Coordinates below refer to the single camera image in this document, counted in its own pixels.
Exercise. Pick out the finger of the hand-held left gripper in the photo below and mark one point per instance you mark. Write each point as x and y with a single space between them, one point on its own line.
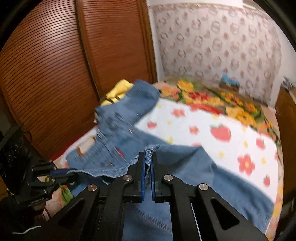
63 173

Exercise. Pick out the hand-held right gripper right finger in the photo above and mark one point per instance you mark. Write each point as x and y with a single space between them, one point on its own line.
159 180

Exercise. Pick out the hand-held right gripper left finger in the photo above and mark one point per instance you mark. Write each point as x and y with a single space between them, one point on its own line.
145 171

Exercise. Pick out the blue denim pants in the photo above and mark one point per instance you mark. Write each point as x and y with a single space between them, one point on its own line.
196 166

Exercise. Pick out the person's left forearm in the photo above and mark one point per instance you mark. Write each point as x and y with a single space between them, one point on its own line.
23 222

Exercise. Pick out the white strawberry printed sheet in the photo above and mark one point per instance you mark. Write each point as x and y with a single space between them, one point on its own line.
196 120

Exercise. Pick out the yellow plush toy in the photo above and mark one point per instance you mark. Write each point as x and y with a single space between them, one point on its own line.
120 89

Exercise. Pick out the colourful floral blanket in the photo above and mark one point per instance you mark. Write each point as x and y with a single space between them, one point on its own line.
231 102

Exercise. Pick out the brown slatted wooden wardrobe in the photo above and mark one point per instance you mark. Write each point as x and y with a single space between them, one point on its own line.
57 58

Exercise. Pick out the brown wooden cabinet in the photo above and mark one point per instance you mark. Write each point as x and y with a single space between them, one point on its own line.
286 127

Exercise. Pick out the sheer circle-patterned curtain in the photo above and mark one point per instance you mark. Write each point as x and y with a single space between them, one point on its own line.
219 46

